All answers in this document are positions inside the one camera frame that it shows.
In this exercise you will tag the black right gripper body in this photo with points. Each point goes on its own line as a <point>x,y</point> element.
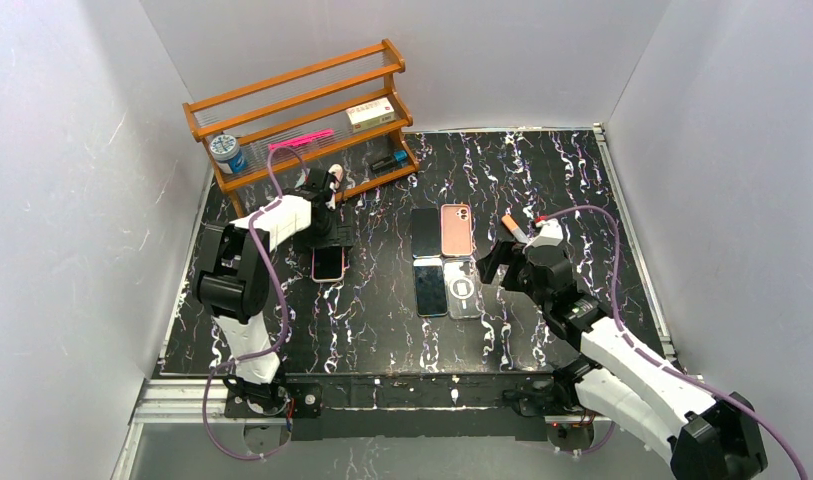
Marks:
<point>507,261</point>

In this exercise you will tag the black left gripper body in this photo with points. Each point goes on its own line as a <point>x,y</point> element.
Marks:
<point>327,232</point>

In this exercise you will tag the cream cased phone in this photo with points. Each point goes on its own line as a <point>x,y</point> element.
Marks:
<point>328,264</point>

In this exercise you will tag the clear phone case with phone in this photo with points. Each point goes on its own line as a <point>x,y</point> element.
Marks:
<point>461,287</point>

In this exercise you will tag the dark teal smartphone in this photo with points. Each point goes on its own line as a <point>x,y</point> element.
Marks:
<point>429,285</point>

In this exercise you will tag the black smartphone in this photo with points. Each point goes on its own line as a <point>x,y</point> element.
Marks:
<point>425,232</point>

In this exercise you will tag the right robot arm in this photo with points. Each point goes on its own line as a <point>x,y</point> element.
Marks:
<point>698,435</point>

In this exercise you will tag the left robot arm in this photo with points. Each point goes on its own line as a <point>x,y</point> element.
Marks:
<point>236,278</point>

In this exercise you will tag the pink tape dispenser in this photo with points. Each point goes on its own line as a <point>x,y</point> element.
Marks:
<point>337,173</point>

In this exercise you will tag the pink highlighter pen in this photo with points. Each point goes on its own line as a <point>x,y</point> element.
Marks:
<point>302,140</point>

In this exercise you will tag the black blue marker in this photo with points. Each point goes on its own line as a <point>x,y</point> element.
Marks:
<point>392,161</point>

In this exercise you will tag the orange wooden shelf rack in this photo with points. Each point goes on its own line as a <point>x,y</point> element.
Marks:
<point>301,101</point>

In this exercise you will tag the white medicine box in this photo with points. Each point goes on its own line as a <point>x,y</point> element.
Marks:
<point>370,114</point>

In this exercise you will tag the blue round jar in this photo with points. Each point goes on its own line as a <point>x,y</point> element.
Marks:
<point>226,151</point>

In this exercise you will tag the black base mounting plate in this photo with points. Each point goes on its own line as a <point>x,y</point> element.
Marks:
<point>529,407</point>

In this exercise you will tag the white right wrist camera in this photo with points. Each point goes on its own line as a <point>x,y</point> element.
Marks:
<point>549,233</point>

